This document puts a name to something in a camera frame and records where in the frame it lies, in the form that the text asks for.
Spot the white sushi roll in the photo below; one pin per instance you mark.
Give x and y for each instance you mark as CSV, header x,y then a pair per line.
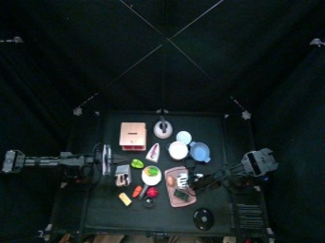
x,y
181,181

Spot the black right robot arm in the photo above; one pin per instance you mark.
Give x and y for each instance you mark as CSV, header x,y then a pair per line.
x,y
258,163

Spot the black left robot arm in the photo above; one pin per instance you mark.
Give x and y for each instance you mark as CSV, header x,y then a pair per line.
x,y
45,160

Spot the green black sushi roll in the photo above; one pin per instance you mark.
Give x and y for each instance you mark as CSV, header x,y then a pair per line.
x,y
180,195

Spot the orange toy sushi piece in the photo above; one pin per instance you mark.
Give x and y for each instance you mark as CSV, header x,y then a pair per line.
x,y
169,181

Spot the green toy pepper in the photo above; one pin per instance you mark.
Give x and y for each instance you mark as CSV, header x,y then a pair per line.
x,y
136,163

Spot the pink plastic tray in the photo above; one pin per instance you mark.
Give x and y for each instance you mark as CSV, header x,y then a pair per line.
x,y
169,193

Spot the blue toy pan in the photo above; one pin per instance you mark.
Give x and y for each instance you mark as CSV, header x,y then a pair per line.
x,y
199,152

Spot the white plate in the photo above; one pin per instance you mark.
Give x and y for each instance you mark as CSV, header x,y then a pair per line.
x,y
177,150

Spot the orange toy food piece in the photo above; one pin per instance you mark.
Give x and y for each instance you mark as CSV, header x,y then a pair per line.
x,y
145,173

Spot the pink wooden toy box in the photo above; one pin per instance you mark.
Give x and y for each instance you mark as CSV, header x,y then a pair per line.
x,y
132,135

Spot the pink white toy iron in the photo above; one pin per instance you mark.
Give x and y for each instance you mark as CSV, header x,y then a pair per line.
x,y
152,154

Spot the green toy lettuce piece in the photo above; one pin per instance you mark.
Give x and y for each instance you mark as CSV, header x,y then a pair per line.
x,y
153,171

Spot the red toy tomato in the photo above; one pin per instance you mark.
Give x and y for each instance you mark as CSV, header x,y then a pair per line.
x,y
152,192

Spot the white toy frying pan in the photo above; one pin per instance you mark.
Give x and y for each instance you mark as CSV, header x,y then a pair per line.
x,y
151,179

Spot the black round lid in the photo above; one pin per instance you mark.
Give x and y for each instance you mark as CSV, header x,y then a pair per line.
x,y
203,219

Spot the small black toy cup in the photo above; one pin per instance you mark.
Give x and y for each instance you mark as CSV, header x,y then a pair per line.
x,y
148,201

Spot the orange toy carrot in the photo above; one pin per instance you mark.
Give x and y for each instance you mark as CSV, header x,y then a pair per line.
x,y
136,191

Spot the yellow toy cheese block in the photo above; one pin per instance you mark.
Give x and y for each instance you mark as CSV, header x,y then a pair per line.
x,y
124,199

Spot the silver frame corner bracket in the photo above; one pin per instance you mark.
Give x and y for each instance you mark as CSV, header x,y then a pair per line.
x,y
77,111
244,115

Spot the silver frame clamp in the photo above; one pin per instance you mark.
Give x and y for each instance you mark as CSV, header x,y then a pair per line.
x,y
16,40
315,41

